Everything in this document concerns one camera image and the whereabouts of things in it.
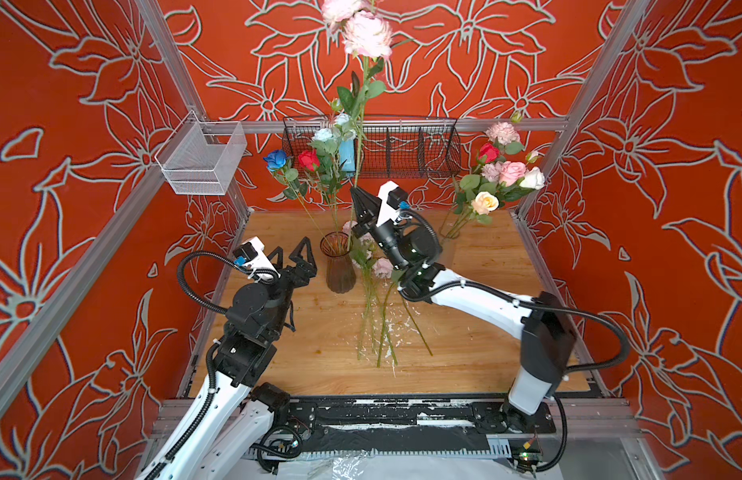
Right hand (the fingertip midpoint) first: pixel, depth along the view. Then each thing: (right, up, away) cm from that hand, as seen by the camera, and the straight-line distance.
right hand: (348, 187), depth 61 cm
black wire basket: (+21, +20, +38) cm, 47 cm away
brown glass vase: (-5, -22, +39) cm, 45 cm away
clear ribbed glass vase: (+30, -16, +33) cm, 47 cm away
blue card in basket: (-2, +15, +31) cm, 35 cm away
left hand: (-12, -12, +3) cm, 17 cm away
